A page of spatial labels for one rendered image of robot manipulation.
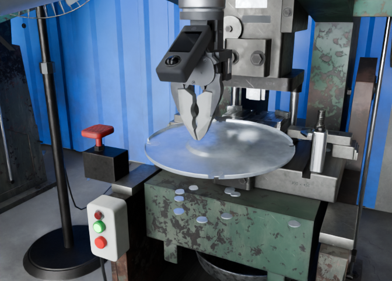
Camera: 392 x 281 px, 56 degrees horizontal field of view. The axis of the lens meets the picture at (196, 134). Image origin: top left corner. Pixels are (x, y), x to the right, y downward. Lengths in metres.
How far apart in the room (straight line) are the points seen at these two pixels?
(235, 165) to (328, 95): 0.53
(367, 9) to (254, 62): 0.32
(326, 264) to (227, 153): 0.27
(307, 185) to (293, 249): 0.14
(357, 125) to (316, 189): 0.38
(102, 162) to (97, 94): 1.80
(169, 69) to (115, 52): 2.01
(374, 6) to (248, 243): 0.62
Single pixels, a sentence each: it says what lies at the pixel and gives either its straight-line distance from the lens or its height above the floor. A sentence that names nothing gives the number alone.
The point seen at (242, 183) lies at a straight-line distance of 0.84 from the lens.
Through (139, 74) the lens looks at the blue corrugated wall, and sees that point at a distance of 2.48.
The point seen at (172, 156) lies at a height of 0.78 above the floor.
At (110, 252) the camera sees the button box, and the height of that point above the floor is 0.52.
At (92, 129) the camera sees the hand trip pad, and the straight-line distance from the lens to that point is 0.93.
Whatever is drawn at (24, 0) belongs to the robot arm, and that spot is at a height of 1.04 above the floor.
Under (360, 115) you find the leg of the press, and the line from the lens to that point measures 1.17.
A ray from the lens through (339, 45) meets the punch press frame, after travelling 1.08.
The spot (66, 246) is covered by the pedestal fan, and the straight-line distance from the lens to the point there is 1.81.
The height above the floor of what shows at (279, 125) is 0.77.
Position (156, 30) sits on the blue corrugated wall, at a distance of 2.38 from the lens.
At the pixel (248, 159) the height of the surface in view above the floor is 0.78.
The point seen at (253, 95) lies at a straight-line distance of 0.94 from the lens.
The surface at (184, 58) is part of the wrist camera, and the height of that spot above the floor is 0.97.
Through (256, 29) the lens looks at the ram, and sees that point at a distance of 0.86.
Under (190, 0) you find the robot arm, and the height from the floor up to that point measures 1.05.
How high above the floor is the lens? 1.03
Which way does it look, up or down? 18 degrees down
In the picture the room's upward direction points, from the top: straight up
